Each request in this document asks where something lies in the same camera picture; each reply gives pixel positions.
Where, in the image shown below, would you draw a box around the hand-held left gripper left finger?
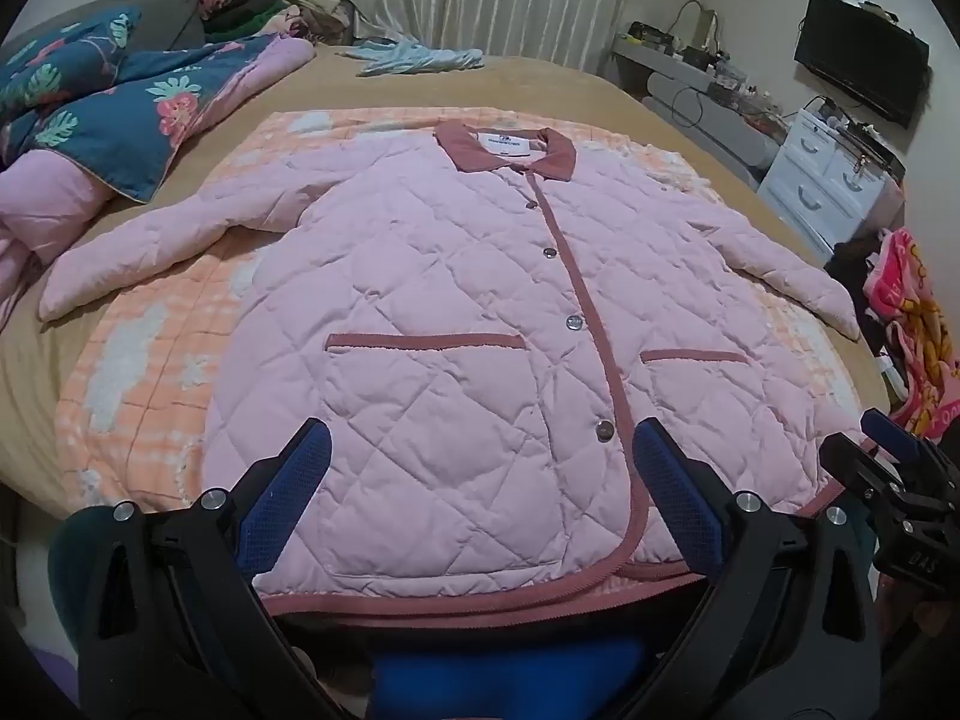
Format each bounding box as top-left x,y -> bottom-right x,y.
75,418 -> 335,720

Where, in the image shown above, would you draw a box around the person's blue pants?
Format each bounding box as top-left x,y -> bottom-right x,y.
371,634 -> 657,720

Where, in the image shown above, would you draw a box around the pile of clothes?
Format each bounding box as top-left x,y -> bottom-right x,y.
199,0 -> 355,47

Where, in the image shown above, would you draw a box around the bed with tan cover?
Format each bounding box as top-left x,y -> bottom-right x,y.
0,37 -> 893,522

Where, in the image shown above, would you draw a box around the pink printed cloth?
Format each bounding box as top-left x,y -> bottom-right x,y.
862,229 -> 960,442

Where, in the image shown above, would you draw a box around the light blue garment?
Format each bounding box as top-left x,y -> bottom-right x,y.
341,39 -> 485,77

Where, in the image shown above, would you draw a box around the floral blue pillow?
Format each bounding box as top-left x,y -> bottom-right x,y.
0,6 -> 145,125

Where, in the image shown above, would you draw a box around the small clutter on shelf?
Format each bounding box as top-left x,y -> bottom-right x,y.
626,0 -> 788,121

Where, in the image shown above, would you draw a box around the cluttered white desk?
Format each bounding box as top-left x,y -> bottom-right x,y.
611,34 -> 788,190

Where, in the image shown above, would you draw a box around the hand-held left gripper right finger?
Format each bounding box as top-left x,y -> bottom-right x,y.
632,418 -> 884,720

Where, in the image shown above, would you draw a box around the pink quilted jacket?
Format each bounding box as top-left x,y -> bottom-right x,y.
37,120 -> 862,627

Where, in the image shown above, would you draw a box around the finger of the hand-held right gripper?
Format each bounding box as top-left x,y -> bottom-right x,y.
860,408 -> 947,470
818,433 -> 905,515

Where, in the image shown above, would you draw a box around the orange checked blanket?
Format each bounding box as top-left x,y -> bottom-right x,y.
56,109 -> 863,595

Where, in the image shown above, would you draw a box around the white drawer cabinet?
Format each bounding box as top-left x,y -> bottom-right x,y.
757,106 -> 902,262

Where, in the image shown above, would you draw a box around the floral blue quilt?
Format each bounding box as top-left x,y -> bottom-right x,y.
0,36 -> 316,331

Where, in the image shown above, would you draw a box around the black television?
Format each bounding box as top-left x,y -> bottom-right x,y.
793,0 -> 931,130

